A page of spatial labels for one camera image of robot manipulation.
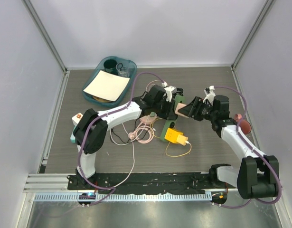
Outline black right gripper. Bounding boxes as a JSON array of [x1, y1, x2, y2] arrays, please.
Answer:
[[179, 96, 218, 121]]

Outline white slotted cable duct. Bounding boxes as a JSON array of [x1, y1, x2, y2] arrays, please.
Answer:
[[34, 191, 212, 202]]

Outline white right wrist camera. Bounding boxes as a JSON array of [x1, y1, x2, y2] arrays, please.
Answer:
[[203, 85, 216, 104]]

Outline white paper sheet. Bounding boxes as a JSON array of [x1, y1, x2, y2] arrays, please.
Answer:
[[83, 70, 130, 102]]

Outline clear glass cup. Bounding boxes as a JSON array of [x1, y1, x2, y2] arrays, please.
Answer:
[[116, 63, 130, 78]]

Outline dark green mug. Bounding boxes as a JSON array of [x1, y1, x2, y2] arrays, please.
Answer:
[[104, 59, 117, 74]]

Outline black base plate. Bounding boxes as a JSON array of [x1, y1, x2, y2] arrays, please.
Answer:
[[67, 172, 234, 195]]

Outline red pink cup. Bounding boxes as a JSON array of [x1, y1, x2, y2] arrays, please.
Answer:
[[234, 114, 252, 135]]

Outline yellow cube socket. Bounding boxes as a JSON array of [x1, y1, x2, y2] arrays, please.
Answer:
[[164, 128, 183, 144]]

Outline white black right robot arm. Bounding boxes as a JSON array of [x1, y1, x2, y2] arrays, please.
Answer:
[[175, 95, 282, 200]]

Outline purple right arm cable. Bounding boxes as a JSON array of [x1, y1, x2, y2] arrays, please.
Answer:
[[213, 86, 283, 209]]

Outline pink cube socket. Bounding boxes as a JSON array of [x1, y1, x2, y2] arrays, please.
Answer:
[[175, 103, 187, 118]]

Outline white cube charger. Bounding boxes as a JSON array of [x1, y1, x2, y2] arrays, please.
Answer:
[[72, 113, 83, 126]]

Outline teal plastic tray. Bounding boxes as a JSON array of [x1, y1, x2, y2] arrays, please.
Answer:
[[82, 56, 137, 108]]

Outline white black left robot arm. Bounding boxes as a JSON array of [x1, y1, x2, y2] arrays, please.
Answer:
[[73, 85, 183, 190]]

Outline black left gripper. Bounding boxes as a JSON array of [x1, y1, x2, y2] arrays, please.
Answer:
[[152, 96, 175, 120]]

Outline white charging cable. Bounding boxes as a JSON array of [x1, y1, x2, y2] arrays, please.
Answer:
[[109, 121, 158, 188]]

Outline round pink power socket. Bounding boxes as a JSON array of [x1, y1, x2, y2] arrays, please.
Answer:
[[139, 115, 157, 125]]

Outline teal triangular power socket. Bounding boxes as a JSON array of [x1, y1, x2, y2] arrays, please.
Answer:
[[70, 126, 78, 144]]

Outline pink socket power cord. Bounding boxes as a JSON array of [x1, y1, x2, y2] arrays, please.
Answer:
[[128, 125, 154, 144]]

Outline yellow charging cable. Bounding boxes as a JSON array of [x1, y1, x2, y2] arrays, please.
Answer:
[[152, 118, 192, 158]]

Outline pink charging cable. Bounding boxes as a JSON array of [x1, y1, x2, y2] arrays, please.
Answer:
[[146, 79, 163, 92]]

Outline yellow charger plug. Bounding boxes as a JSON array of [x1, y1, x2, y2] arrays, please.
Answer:
[[177, 134, 189, 146]]

